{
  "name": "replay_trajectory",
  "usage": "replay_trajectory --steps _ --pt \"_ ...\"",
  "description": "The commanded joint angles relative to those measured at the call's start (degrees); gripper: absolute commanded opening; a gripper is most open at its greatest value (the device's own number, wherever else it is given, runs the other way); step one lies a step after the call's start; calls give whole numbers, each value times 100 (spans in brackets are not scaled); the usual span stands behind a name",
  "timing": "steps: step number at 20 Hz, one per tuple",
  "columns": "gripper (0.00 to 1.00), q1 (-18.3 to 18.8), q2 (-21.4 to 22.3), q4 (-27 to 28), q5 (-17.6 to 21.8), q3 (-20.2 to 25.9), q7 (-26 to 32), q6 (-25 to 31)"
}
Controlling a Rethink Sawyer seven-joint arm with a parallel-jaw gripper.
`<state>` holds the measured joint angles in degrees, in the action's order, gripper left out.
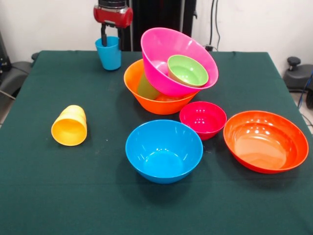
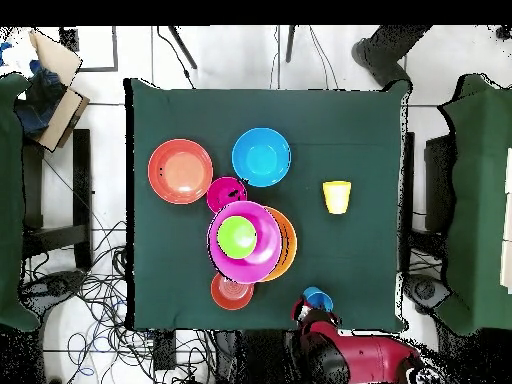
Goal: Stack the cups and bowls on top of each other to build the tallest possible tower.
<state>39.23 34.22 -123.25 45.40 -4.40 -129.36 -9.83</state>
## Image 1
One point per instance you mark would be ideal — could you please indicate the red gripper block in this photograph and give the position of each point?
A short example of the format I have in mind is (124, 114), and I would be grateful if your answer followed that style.
(115, 17)

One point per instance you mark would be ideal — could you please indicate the blue cup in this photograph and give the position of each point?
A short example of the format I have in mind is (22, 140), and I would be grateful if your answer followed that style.
(111, 57)

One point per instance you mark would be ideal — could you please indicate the large magenta bowl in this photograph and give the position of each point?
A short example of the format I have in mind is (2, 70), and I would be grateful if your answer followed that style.
(159, 49)

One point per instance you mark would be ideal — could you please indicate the green cup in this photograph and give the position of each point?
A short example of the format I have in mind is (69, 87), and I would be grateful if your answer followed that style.
(146, 89)

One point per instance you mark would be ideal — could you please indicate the large orange bowl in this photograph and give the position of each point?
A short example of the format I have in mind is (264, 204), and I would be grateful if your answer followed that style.
(156, 105)

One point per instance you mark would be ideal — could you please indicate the green bowl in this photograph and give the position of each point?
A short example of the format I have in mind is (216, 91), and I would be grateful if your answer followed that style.
(188, 71)

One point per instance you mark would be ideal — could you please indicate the yellow cup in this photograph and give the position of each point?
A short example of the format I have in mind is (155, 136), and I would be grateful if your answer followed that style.
(69, 132)
(73, 111)

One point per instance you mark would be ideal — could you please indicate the blue bowl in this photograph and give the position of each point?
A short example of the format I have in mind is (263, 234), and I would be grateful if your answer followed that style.
(163, 151)

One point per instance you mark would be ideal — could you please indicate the small crimson bowl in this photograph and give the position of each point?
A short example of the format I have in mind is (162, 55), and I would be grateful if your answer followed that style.
(203, 120)

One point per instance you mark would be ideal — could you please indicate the dark green tablecloth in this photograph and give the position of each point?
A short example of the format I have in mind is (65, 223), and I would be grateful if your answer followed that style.
(195, 195)

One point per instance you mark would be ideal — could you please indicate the wide red-orange bowl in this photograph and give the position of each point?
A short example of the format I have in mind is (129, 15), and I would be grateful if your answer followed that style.
(265, 143)

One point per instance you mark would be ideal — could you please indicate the grey pedestal foot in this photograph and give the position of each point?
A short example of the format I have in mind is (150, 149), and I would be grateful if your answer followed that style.
(297, 78)
(12, 78)

